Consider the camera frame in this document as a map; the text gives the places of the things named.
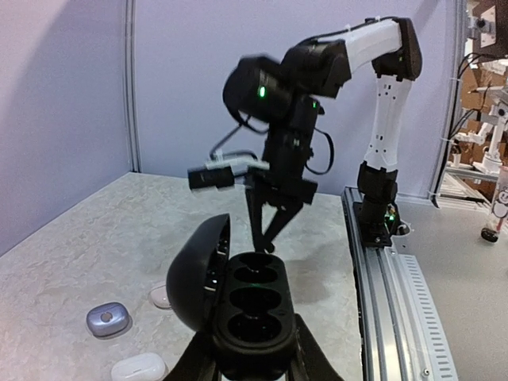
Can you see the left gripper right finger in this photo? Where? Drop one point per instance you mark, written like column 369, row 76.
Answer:
column 309, row 362

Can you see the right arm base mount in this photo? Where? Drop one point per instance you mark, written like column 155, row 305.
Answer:
column 378, row 234

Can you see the black earbud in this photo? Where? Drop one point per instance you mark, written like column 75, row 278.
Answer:
column 270, row 248

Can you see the blue earbud charging case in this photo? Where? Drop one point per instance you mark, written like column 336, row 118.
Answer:
column 107, row 319

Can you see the aluminium corner post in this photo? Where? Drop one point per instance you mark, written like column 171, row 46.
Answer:
column 130, row 86
column 455, row 27

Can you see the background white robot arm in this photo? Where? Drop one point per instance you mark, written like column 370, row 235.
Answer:
column 492, row 127

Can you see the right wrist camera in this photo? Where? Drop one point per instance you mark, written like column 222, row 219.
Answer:
column 222, row 172

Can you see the white oblong charging case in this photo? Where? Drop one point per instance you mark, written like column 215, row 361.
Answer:
column 147, row 366

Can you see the aluminium front rail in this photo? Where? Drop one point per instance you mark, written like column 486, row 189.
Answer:
column 433, row 303

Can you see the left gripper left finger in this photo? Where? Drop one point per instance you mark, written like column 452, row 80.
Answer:
column 197, row 363

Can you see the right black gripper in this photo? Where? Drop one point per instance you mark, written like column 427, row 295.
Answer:
column 287, row 192

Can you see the black earbud charging case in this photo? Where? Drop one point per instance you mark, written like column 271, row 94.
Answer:
column 243, row 302

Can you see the left aluminium corner post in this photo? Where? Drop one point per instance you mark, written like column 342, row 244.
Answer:
column 130, row 86

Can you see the right aluminium corner post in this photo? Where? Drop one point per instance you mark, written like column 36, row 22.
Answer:
column 455, row 27

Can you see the plastic cup with straw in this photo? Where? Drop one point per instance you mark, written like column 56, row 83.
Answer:
column 498, row 211

